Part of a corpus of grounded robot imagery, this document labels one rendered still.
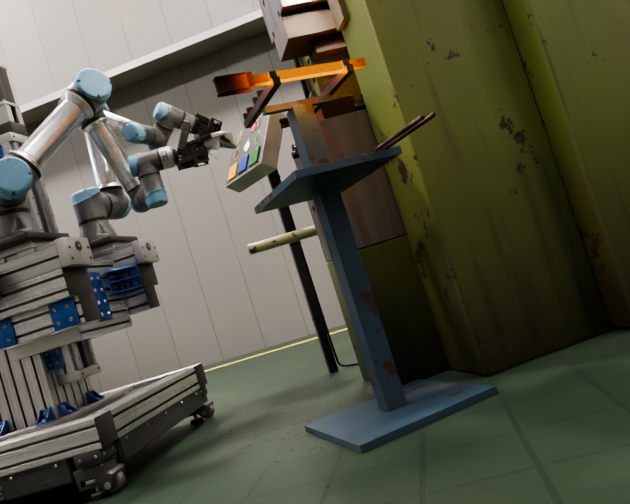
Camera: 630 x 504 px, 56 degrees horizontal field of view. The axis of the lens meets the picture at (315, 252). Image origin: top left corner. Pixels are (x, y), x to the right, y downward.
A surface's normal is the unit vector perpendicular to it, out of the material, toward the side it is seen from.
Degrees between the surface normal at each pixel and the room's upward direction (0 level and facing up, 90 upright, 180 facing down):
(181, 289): 90
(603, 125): 90
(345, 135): 90
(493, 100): 90
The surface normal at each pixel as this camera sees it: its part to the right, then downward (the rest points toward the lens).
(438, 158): 0.19, -0.11
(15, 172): 0.45, -0.10
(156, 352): -0.18, 0.00
